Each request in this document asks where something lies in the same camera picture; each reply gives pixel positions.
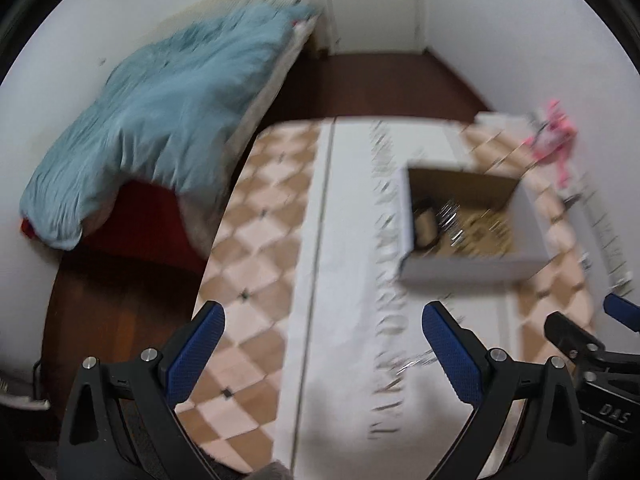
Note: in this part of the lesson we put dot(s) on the bed with checkered sheet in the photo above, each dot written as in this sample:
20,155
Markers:
267,95

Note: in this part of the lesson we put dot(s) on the white power strip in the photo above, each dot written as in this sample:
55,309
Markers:
607,230

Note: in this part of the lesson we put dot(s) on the light blue blanket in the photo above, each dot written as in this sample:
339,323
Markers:
165,110

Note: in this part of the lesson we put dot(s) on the checkered tablecloth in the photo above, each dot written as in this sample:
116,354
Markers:
260,240

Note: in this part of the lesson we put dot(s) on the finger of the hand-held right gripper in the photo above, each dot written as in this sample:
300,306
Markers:
570,332
620,306

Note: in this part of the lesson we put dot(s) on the black wristband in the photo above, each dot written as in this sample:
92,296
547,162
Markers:
425,222

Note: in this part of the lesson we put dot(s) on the white door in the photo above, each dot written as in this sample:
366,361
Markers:
375,0

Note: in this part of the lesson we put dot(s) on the white cardboard box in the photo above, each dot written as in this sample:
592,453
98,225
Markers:
475,267

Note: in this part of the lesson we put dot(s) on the dark fleece garment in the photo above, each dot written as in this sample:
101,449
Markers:
272,472

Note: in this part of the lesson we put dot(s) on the pink plush toy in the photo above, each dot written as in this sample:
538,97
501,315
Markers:
552,137

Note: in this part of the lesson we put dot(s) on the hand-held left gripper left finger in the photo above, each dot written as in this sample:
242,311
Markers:
195,355

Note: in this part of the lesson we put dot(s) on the grey metal frame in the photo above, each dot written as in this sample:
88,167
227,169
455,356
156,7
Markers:
20,395

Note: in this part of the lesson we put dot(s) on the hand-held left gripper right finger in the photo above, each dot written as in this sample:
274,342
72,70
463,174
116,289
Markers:
450,355

